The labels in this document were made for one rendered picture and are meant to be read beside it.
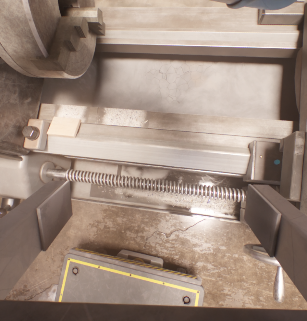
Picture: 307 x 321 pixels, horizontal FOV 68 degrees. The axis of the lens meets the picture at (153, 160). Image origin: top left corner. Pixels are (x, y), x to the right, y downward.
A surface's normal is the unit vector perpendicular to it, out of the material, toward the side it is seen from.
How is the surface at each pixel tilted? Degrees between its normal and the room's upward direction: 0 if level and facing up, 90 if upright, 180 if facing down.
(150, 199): 0
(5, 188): 32
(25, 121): 90
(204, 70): 21
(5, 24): 52
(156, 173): 0
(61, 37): 9
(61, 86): 0
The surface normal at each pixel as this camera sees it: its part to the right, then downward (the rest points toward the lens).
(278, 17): -0.12, 0.99
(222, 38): -0.19, 0.64
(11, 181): -0.18, 0.40
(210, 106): -0.06, -0.26
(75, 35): 0.98, 0.11
